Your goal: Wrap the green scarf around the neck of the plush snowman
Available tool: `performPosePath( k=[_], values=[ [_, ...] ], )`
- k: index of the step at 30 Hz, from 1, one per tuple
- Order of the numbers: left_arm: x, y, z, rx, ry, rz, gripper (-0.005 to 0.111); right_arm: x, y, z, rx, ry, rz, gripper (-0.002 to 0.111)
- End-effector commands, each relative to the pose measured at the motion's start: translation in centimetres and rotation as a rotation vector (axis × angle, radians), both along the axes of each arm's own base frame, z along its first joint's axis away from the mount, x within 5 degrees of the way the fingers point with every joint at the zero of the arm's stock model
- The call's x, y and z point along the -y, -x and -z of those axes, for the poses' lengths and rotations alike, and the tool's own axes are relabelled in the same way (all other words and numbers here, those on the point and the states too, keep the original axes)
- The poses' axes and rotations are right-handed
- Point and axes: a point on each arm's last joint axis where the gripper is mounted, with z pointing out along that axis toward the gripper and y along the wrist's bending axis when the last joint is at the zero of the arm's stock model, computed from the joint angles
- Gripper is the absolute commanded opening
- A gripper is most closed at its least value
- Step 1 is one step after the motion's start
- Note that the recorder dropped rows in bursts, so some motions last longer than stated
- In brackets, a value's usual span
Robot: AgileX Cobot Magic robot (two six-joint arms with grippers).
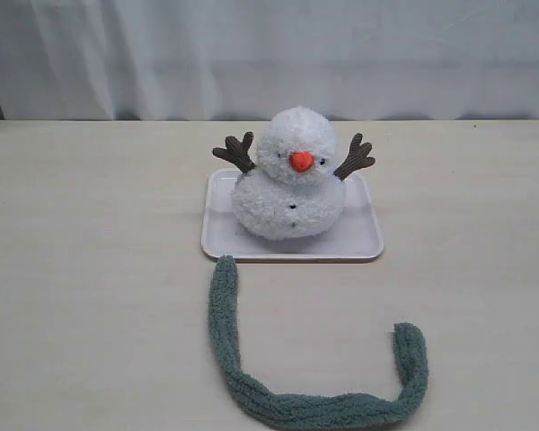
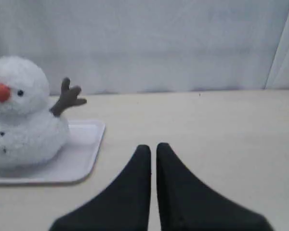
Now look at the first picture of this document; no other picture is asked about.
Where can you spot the white plush snowman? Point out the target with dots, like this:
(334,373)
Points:
(292,182)

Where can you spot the green fuzzy scarf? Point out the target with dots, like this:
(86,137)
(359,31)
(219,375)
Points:
(290,411)

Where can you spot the white rectangular tray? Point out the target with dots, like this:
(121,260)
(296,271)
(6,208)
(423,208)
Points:
(356,236)

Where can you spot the white backdrop curtain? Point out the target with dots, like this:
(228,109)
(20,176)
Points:
(221,60)

